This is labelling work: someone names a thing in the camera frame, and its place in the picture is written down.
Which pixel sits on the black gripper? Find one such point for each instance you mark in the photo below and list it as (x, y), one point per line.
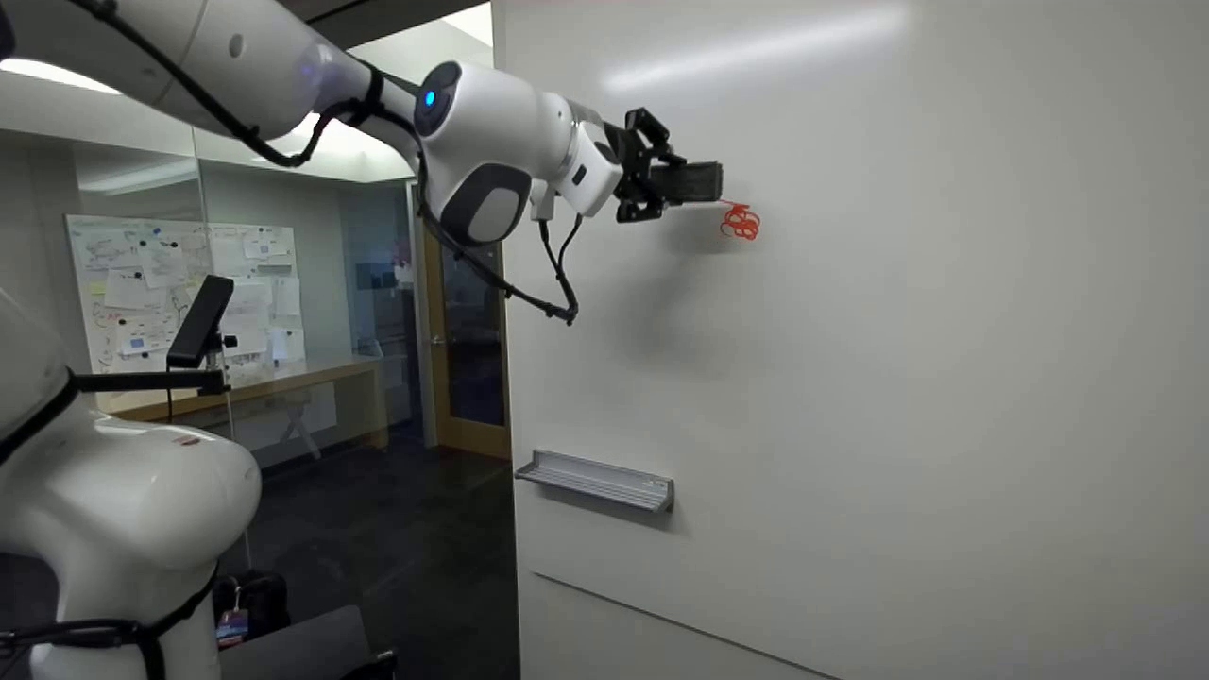
(632, 172)

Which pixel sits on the black whiteboard eraser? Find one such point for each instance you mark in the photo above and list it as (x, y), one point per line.
(698, 184)

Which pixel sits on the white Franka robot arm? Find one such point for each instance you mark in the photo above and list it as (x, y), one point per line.
(125, 505)

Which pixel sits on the large white whiteboard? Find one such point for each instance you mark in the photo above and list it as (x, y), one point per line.
(908, 438)

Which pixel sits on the red marker scribble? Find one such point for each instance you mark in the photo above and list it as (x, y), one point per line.
(743, 223)

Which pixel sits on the wooden bench table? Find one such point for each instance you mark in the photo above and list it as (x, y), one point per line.
(305, 381)

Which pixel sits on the black phone on stand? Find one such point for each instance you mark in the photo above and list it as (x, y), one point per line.
(202, 322)

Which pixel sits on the dark laptop lid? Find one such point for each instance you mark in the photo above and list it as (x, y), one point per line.
(305, 645)

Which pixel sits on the black bag with tag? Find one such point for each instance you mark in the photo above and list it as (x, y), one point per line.
(252, 607)

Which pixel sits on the silver wrist camera bar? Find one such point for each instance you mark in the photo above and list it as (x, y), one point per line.
(589, 172)

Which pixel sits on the wall board with papers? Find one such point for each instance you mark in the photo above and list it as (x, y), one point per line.
(125, 288)

